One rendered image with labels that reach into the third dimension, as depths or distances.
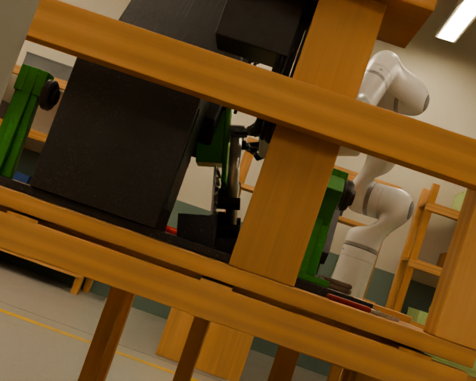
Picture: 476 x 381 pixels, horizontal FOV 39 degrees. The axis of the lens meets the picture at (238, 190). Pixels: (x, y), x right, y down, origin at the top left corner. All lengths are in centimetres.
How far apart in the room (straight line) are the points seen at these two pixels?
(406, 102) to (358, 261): 55
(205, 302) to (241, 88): 44
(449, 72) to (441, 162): 647
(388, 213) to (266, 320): 99
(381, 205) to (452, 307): 91
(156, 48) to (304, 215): 45
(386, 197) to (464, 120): 551
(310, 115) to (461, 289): 46
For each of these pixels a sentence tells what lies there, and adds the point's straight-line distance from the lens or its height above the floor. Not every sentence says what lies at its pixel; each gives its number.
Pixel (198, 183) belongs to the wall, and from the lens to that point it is 739.
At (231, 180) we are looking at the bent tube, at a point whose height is 107.
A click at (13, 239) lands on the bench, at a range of 145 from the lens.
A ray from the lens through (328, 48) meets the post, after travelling 145.
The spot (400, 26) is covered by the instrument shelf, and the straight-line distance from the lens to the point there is 158.
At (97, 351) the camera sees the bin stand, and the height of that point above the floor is 48.
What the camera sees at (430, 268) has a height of 138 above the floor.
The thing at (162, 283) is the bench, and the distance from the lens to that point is 138.
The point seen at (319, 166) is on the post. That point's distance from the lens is 139.
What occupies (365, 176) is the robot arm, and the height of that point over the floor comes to 129.
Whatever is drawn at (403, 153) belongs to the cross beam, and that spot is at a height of 120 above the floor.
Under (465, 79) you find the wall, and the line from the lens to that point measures 788.
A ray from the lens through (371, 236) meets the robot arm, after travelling 228.
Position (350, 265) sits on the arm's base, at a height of 99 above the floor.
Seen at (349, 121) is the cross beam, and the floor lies 123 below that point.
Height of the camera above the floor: 91
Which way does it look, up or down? 5 degrees up
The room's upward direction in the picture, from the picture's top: 19 degrees clockwise
